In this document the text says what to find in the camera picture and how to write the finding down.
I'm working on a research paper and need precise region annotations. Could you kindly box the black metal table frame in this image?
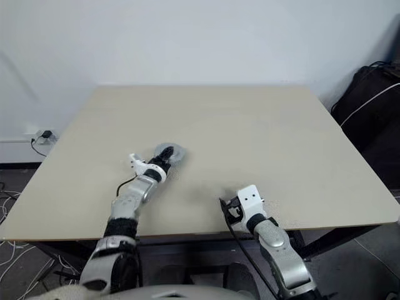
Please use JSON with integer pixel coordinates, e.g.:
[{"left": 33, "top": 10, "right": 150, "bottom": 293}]
[{"left": 31, "top": 223, "right": 387, "bottom": 282}]

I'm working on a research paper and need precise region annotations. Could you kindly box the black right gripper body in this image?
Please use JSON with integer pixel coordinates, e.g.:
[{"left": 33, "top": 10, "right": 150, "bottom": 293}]
[{"left": 227, "top": 197, "right": 248, "bottom": 224}]

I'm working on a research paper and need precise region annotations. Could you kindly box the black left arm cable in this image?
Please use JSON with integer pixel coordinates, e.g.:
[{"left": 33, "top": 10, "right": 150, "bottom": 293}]
[{"left": 116, "top": 174, "right": 140, "bottom": 196}]

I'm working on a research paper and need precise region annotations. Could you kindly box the black power cord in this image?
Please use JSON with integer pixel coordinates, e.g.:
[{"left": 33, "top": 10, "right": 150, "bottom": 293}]
[{"left": 30, "top": 136, "right": 48, "bottom": 156}]

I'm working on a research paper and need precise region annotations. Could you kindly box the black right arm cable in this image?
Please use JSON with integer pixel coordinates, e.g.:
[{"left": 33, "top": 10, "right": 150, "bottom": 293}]
[{"left": 227, "top": 218, "right": 282, "bottom": 300}]

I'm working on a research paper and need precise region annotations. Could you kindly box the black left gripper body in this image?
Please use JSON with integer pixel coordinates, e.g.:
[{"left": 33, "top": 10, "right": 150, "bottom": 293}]
[{"left": 146, "top": 155, "right": 171, "bottom": 173}]

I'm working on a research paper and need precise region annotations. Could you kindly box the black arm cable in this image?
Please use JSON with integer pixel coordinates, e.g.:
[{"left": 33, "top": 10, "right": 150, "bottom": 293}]
[
  {"left": 116, "top": 174, "right": 140, "bottom": 196},
  {"left": 227, "top": 218, "right": 282, "bottom": 300}
]

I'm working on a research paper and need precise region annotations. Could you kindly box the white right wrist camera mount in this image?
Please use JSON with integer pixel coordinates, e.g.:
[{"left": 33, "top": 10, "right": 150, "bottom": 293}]
[{"left": 236, "top": 184, "right": 268, "bottom": 226}]

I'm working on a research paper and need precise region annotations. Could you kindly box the white floor cable bundle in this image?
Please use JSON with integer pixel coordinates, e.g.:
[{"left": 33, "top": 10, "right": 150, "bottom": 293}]
[{"left": 0, "top": 181, "right": 81, "bottom": 291}]

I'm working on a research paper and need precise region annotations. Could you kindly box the white cable over bag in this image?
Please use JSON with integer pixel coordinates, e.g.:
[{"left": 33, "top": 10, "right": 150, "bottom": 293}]
[{"left": 339, "top": 82, "right": 400, "bottom": 127}]

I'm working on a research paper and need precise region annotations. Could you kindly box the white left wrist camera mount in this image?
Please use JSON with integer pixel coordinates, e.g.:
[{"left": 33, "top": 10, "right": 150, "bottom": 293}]
[{"left": 127, "top": 152, "right": 167, "bottom": 183}]

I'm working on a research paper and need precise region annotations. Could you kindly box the round grey motor housing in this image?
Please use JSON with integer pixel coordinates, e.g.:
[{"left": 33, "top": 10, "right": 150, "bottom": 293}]
[{"left": 155, "top": 142, "right": 189, "bottom": 166}]

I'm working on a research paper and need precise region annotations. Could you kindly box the large black bag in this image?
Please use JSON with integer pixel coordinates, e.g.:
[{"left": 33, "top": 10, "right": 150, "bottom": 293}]
[{"left": 330, "top": 64, "right": 400, "bottom": 188}]

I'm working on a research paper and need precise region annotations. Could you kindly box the silver robot torso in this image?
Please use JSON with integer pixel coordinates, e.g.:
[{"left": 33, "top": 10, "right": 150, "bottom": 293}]
[{"left": 109, "top": 287, "right": 249, "bottom": 300}]

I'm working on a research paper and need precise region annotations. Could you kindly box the white power strip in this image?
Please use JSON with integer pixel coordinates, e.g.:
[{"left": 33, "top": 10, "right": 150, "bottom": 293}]
[{"left": 0, "top": 128, "right": 61, "bottom": 146}]

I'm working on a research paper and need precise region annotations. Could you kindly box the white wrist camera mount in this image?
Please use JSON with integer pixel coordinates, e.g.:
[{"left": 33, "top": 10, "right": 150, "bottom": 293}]
[
  {"left": 127, "top": 152, "right": 167, "bottom": 183},
  {"left": 236, "top": 184, "right": 268, "bottom": 226}
]

